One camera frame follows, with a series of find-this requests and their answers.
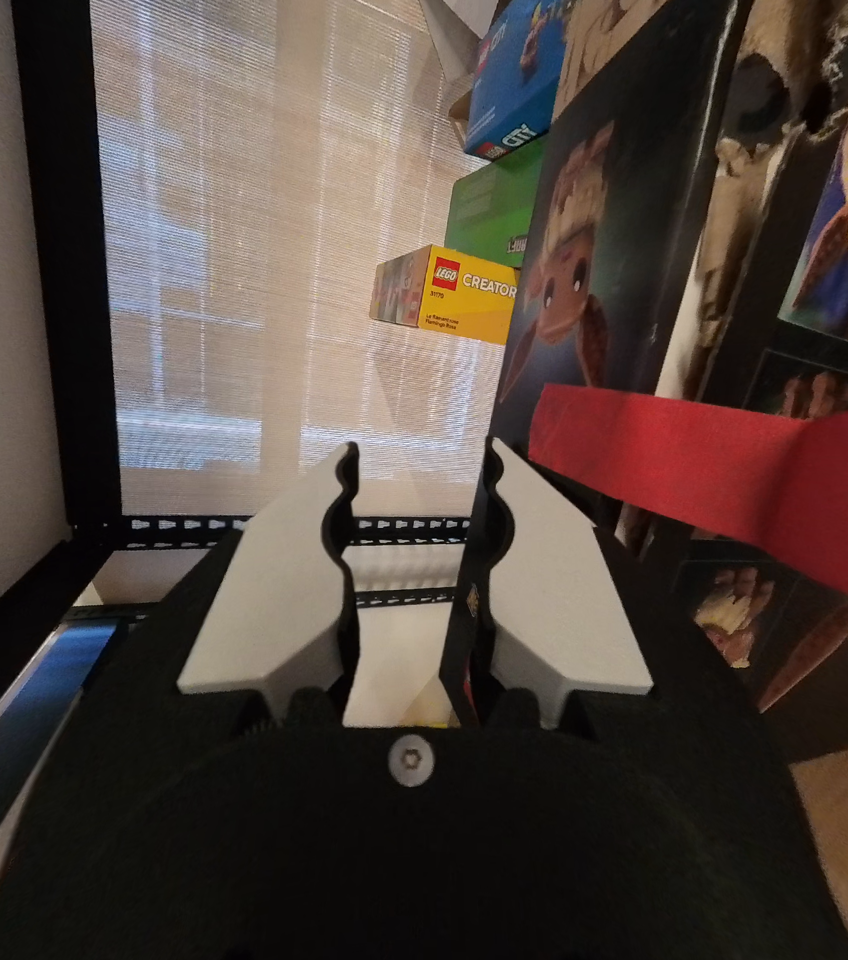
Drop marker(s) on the translucent window blind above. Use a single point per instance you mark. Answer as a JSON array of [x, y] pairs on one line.
[[244, 262]]

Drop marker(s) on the orange tape roll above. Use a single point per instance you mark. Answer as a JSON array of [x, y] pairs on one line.
[[693, 465]]

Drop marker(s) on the black metal shelf rack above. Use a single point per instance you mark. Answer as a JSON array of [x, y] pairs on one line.
[[64, 300]]

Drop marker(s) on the black toy box tan base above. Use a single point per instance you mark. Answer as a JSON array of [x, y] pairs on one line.
[[618, 300]]

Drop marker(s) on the yellow toy box flamingo print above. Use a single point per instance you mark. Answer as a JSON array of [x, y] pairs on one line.
[[469, 300]]

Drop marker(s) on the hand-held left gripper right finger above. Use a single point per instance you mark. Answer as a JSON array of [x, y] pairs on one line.
[[566, 600]]

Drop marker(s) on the green toy box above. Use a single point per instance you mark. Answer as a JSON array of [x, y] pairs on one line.
[[491, 210]]

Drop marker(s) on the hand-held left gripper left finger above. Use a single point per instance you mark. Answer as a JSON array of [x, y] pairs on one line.
[[266, 600]]

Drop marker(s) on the blue toy box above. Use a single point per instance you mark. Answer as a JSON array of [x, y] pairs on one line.
[[514, 82]]

